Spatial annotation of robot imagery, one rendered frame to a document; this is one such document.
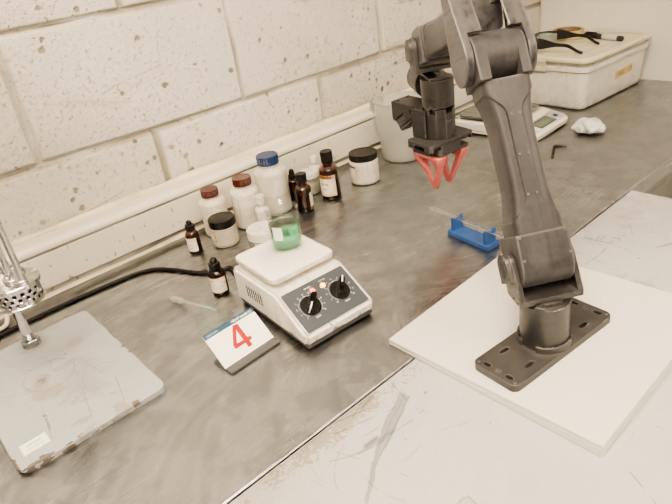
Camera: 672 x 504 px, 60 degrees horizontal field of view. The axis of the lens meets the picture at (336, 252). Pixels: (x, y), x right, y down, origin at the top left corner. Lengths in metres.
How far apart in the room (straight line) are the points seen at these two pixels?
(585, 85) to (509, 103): 1.04
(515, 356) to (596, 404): 0.11
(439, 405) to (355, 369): 0.13
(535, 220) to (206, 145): 0.79
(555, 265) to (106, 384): 0.63
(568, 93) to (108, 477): 1.50
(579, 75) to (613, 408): 1.19
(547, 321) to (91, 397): 0.62
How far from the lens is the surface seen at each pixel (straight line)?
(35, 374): 0.99
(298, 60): 1.44
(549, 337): 0.79
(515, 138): 0.76
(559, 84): 1.82
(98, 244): 1.21
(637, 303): 0.92
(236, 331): 0.89
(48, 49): 1.17
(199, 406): 0.82
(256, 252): 0.96
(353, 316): 0.89
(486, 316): 0.88
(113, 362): 0.94
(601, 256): 1.07
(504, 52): 0.78
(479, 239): 1.09
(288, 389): 0.81
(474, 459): 0.70
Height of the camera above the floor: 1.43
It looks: 29 degrees down
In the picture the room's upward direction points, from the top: 8 degrees counter-clockwise
